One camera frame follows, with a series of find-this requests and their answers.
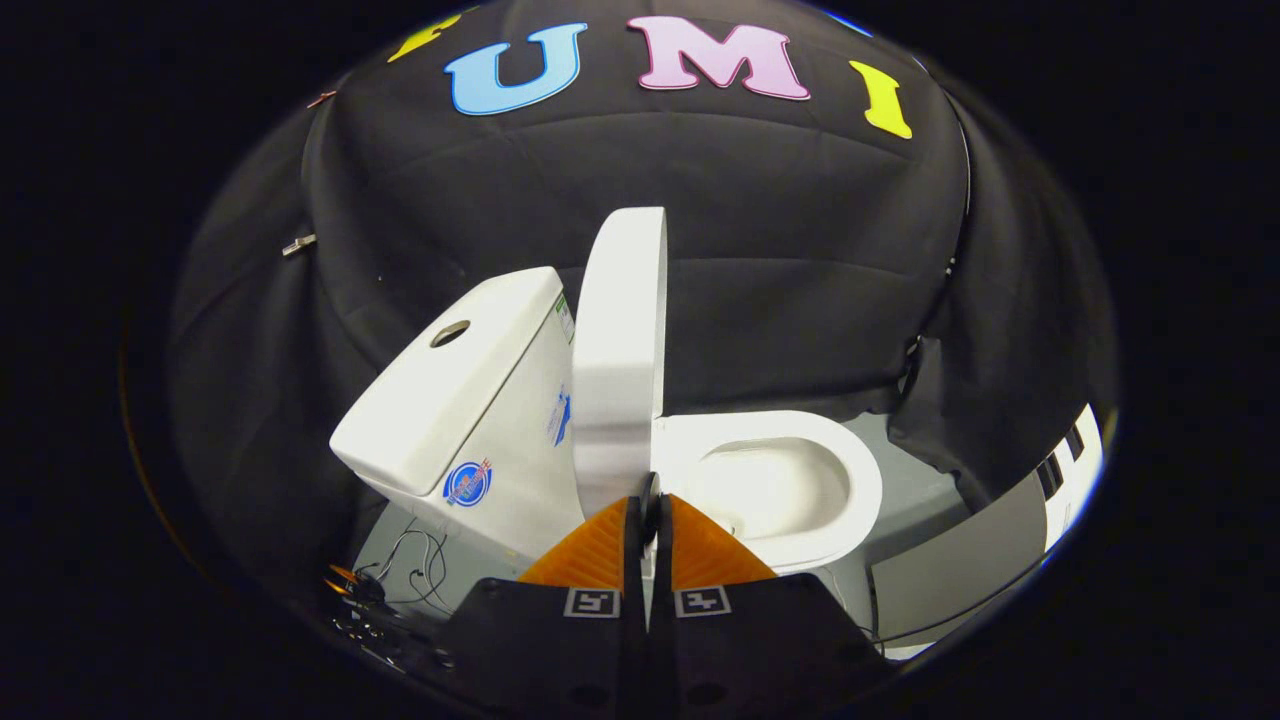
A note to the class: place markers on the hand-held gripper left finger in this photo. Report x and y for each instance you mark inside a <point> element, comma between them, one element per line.
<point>633,600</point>

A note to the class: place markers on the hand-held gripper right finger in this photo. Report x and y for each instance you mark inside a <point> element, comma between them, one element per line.
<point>662,640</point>

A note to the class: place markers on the white toilet lid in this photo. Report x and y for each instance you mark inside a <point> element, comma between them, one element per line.
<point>620,350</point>

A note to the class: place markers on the white ceramic toilet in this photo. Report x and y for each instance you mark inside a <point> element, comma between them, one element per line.
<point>450,400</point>

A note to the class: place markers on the black backdrop cloth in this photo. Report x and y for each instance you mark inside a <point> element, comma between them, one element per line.
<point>780,250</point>

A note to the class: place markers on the white black striped panel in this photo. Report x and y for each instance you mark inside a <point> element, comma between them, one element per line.
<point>1080,480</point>

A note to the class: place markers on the silver metal cloth clip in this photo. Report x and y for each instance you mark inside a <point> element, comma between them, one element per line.
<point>298,245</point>

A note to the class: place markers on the copper cloth clip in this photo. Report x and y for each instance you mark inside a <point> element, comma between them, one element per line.
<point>320,98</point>

